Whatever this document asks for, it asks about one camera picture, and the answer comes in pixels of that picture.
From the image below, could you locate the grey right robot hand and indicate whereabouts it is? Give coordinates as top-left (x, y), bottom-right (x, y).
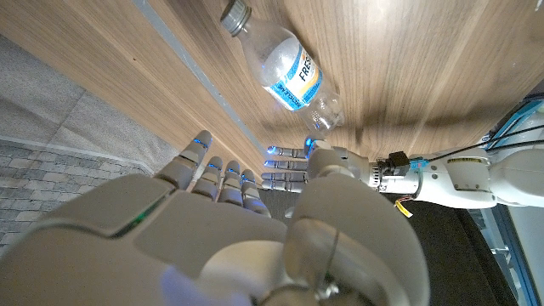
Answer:
top-left (0, 129), bottom-right (430, 306)

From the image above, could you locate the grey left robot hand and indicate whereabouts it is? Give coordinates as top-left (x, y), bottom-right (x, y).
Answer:
top-left (259, 135), bottom-right (380, 195)

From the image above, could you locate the clear plastic water bottle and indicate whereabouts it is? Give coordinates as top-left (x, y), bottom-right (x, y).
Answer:
top-left (219, 0), bottom-right (346, 133)

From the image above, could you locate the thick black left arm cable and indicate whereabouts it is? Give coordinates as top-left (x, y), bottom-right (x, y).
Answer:
top-left (427, 122), bottom-right (544, 163)

